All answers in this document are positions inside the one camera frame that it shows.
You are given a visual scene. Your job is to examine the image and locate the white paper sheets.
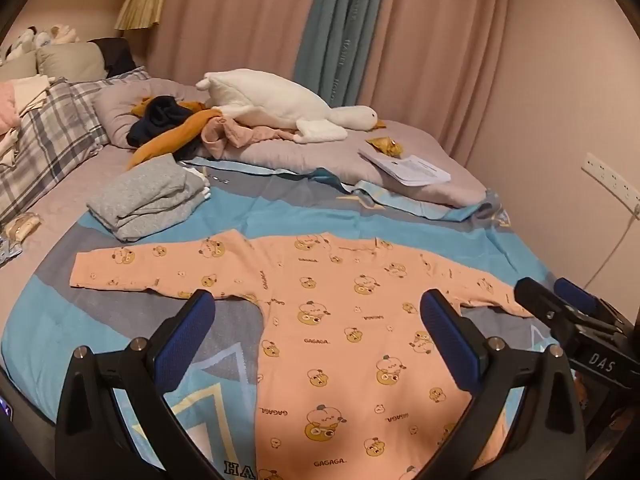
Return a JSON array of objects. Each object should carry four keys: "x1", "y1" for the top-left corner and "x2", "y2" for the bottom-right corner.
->
[{"x1": 358, "y1": 147, "x2": 452, "y2": 187}]

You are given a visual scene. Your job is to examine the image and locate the white goose plush toy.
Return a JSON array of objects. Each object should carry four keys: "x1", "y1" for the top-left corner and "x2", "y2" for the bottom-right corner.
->
[{"x1": 195, "y1": 68, "x2": 387, "y2": 144}]

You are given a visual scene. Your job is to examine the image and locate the pink fluffy cloth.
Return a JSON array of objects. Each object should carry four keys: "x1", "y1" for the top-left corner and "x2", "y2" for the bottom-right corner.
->
[{"x1": 0, "y1": 82, "x2": 23, "y2": 131}]

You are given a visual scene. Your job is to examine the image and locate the pink printed baby romper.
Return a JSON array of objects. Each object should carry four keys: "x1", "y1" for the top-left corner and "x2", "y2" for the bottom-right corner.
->
[{"x1": 70, "y1": 229, "x2": 536, "y2": 480}]

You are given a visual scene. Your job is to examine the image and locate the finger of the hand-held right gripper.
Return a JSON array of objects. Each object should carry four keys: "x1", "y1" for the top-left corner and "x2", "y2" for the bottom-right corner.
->
[
  {"x1": 555, "y1": 277, "x2": 616, "y2": 326},
  {"x1": 515, "y1": 277, "x2": 581, "y2": 341}
]

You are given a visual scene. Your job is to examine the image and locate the pleated yellow lamp shade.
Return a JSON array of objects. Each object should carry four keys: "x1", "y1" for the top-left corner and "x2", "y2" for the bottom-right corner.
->
[{"x1": 114, "y1": 0, "x2": 171, "y2": 31}]

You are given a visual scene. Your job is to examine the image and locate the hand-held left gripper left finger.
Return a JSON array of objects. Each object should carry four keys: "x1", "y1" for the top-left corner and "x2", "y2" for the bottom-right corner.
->
[{"x1": 54, "y1": 289, "x2": 221, "y2": 480}]

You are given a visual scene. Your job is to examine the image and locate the blue grey patterned blanket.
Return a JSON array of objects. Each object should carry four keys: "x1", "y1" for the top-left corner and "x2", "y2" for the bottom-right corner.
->
[{"x1": 0, "y1": 157, "x2": 566, "y2": 480}]

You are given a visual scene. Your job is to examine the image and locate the pink curtain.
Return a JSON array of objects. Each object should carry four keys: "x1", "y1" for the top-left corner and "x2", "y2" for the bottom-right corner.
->
[{"x1": 145, "y1": 0, "x2": 511, "y2": 161}]

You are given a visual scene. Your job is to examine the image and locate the white cable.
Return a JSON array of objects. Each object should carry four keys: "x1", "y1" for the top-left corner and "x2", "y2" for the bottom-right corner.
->
[{"x1": 587, "y1": 204, "x2": 640, "y2": 291}]

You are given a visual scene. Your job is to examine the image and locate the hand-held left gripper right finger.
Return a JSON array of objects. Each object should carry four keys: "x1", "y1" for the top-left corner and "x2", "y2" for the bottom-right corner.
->
[{"x1": 420, "y1": 287, "x2": 586, "y2": 480}]

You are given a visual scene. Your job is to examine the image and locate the mauve duvet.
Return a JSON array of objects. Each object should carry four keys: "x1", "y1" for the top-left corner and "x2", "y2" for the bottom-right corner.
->
[{"x1": 92, "y1": 77, "x2": 488, "y2": 208}]

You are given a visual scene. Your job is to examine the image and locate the plaid pillow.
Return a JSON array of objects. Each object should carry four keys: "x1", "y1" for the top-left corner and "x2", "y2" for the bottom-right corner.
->
[{"x1": 0, "y1": 67, "x2": 153, "y2": 221}]

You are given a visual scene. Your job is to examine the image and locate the mauve bed sheet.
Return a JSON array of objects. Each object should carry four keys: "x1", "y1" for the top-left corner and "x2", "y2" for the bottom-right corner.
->
[{"x1": 0, "y1": 145, "x2": 131, "y2": 281}]

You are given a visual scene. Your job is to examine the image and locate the dark cushion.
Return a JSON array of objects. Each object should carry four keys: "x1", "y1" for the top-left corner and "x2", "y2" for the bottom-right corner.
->
[{"x1": 90, "y1": 37, "x2": 137, "y2": 78}]

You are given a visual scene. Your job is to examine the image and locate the pile of stuffed toys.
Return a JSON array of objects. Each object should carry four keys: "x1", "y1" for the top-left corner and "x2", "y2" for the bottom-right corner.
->
[{"x1": 0, "y1": 24, "x2": 81, "y2": 61}]

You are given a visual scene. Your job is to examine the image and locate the beige cushion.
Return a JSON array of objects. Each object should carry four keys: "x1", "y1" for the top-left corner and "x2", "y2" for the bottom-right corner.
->
[{"x1": 37, "y1": 41, "x2": 107, "y2": 82}]

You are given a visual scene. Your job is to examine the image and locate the teal curtain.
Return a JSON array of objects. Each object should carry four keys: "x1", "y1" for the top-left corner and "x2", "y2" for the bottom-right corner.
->
[{"x1": 294, "y1": 0, "x2": 391, "y2": 111}]

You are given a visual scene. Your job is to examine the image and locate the dusty pink cloth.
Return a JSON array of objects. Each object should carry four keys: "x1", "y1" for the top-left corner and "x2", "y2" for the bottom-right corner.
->
[{"x1": 200, "y1": 115, "x2": 301, "y2": 158}]

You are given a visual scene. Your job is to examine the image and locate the gold snack packet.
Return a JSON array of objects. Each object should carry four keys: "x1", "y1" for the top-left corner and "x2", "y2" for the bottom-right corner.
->
[{"x1": 365, "y1": 135, "x2": 405, "y2": 158}]

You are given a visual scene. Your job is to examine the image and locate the white wall power strip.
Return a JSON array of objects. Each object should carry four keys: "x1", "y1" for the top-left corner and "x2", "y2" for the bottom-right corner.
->
[{"x1": 582, "y1": 152, "x2": 640, "y2": 206}]

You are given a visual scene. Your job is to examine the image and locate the small clear packet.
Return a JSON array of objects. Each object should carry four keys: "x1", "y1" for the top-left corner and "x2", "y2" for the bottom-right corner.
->
[{"x1": 2, "y1": 212, "x2": 43, "y2": 243}]

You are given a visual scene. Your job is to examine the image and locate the mustard yellow cloth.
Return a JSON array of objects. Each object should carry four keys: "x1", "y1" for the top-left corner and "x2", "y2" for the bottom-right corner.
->
[{"x1": 125, "y1": 100, "x2": 226, "y2": 171}]

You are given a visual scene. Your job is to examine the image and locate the folded grey clothes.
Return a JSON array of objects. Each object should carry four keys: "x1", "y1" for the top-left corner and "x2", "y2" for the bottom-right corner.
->
[{"x1": 86, "y1": 162, "x2": 211, "y2": 242}]

